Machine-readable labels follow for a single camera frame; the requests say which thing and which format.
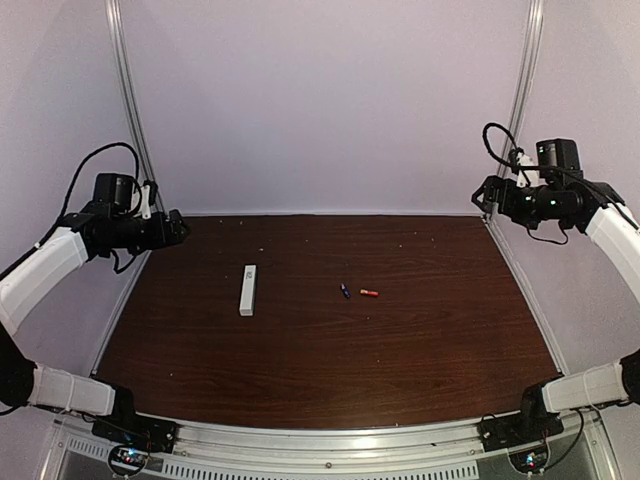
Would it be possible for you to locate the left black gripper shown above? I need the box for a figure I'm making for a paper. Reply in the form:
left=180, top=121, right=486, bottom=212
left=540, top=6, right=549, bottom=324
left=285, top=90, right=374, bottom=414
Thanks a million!
left=105, top=208, right=190, bottom=255

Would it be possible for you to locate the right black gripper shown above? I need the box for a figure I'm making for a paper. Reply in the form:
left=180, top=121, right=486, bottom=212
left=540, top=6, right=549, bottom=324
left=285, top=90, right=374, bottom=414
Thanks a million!
left=471, top=175, right=568, bottom=228

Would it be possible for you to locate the white remote control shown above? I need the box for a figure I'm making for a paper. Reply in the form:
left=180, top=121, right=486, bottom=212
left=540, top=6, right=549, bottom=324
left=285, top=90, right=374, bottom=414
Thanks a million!
left=239, top=264, right=258, bottom=317

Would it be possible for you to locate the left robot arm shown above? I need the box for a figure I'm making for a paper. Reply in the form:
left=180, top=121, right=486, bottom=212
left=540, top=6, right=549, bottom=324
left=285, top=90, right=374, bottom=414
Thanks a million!
left=1, top=173, right=190, bottom=444

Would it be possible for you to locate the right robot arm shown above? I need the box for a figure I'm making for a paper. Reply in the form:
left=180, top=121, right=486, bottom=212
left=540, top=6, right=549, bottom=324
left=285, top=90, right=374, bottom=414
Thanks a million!
left=471, top=134, right=639, bottom=442

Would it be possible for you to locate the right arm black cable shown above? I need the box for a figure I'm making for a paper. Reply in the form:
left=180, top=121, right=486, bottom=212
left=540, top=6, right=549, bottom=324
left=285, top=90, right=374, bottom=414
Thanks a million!
left=481, top=122, right=541, bottom=176

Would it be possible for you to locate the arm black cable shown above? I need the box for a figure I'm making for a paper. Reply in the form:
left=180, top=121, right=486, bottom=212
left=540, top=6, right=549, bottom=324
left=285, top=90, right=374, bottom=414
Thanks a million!
left=481, top=122, right=541, bottom=176
left=59, top=143, right=142, bottom=221

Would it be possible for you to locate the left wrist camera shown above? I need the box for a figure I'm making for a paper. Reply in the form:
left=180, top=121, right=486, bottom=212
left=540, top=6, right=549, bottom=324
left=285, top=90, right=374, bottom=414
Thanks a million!
left=131, top=180, right=158, bottom=220

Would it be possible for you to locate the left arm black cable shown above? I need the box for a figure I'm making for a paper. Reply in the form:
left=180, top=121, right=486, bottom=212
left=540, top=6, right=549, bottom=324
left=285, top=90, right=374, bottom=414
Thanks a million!
left=59, top=143, right=142, bottom=221

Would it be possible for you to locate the right aluminium frame post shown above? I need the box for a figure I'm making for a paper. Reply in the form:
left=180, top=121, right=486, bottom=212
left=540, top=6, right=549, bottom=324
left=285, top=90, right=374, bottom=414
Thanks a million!
left=484, top=0, right=568, bottom=373

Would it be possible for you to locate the aluminium frame post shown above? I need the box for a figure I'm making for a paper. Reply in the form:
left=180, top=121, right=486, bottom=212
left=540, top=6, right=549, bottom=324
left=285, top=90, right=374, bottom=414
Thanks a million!
left=484, top=0, right=568, bottom=373
left=91, top=0, right=156, bottom=374

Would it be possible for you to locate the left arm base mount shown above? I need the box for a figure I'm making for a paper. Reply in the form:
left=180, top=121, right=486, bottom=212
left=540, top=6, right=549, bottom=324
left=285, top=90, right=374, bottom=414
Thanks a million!
left=82, top=414, right=178, bottom=453

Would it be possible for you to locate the left aluminium frame post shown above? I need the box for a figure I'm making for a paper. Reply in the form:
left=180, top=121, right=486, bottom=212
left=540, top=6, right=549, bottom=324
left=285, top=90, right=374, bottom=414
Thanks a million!
left=91, top=0, right=156, bottom=374

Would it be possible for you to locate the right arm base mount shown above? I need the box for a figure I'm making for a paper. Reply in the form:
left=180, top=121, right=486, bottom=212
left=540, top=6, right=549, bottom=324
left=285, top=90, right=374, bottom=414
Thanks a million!
left=477, top=412, right=564, bottom=452

